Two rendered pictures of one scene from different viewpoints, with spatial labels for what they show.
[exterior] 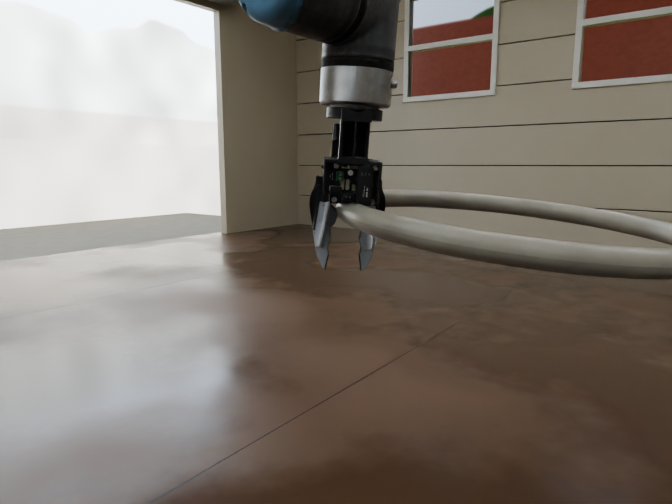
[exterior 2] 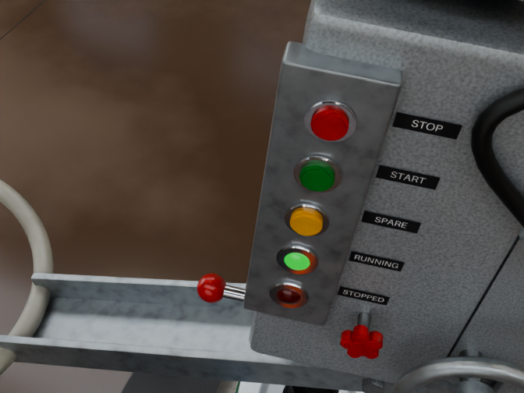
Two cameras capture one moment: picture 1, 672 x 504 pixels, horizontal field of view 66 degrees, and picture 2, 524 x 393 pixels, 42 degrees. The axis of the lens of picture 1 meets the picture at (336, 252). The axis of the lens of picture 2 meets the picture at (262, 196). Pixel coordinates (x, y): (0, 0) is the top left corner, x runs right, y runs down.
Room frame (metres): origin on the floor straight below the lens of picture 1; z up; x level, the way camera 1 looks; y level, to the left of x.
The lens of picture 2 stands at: (0.00, -0.50, 1.77)
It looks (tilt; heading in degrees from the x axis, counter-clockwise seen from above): 46 degrees down; 335
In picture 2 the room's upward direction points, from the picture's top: 9 degrees clockwise
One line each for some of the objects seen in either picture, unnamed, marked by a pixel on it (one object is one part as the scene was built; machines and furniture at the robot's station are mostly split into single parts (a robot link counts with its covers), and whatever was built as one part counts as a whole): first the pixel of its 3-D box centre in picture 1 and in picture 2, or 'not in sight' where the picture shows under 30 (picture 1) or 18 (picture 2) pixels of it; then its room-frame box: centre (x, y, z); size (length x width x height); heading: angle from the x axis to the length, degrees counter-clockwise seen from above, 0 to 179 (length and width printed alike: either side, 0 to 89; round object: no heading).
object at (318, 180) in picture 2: not in sight; (317, 175); (0.31, -0.69, 1.42); 0.03 x 0.01 x 0.03; 61
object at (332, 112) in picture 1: (351, 157); not in sight; (0.67, -0.02, 1.01); 0.09 x 0.08 x 0.12; 1
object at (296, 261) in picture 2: not in sight; (297, 259); (0.31, -0.69, 1.32); 0.02 x 0.01 x 0.02; 61
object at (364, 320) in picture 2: not in sight; (362, 330); (0.28, -0.75, 1.24); 0.04 x 0.04 x 0.04; 61
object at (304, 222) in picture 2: not in sight; (306, 221); (0.31, -0.69, 1.37); 0.03 x 0.01 x 0.03; 61
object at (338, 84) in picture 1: (358, 91); not in sight; (0.68, -0.03, 1.10); 0.10 x 0.09 x 0.05; 92
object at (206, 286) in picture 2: not in sight; (231, 292); (0.39, -0.67, 1.17); 0.08 x 0.03 x 0.03; 61
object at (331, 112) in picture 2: not in sight; (330, 122); (0.31, -0.69, 1.47); 0.03 x 0.01 x 0.03; 61
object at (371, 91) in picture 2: not in sight; (309, 207); (0.33, -0.69, 1.37); 0.08 x 0.03 x 0.28; 61
